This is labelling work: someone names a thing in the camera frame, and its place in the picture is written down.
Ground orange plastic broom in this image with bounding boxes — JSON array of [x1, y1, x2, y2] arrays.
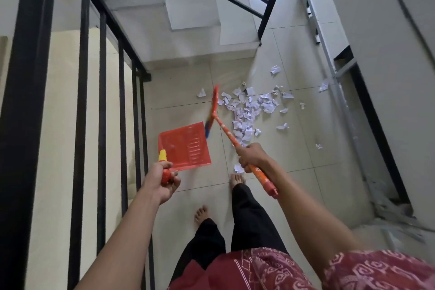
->
[[204, 85, 279, 199]]

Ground grey rubble pile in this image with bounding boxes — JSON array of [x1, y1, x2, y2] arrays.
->
[[368, 179, 435, 249]]

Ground person's left hand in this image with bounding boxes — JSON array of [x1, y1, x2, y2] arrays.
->
[[141, 161, 181, 205]]

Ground person's left foot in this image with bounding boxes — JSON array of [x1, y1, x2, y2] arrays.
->
[[194, 205, 209, 227]]

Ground black door frame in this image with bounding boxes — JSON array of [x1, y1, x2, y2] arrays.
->
[[334, 45, 412, 205]]

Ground black metal handrail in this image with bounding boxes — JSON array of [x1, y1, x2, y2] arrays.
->
[[155, 0, 293, 42]]

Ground person's left forearm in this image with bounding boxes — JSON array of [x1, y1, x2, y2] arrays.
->
[[74, 185, 161, 290]]

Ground black metal stair railing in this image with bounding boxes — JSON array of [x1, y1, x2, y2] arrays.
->
[[0, 0, 157, 290]]

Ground person's right forearm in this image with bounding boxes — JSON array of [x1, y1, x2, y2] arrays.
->
[[261, 161, 367, 283]]

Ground person's right foot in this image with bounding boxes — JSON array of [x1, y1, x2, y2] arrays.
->
[[229, 173, 246, 190]]

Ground person's foot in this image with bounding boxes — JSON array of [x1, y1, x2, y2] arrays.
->
[[194, 205, 209, 227], [229, 173, 246, 190]]

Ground white concrete staircase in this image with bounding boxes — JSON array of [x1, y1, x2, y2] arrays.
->
[[108, 0, 263, 63]]

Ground person's right hand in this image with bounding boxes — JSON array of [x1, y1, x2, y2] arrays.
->
[[235, 143, 274, 175]]

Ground black trousers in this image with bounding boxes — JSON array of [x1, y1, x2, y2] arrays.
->
[[169, 183, 290, 284]]

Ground red plastic dustpan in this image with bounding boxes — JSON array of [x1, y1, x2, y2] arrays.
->
[[158, 121, 212, 185]]

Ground maroon patterned shirt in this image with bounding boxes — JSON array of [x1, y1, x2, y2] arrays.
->
[[168, 247, 435, 290]]

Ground white metal frame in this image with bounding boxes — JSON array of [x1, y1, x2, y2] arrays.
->
[[299, 0, 381, 205]]

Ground scattered white paper scraps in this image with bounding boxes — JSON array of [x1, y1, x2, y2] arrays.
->
[[196, 65, 330, 175]]

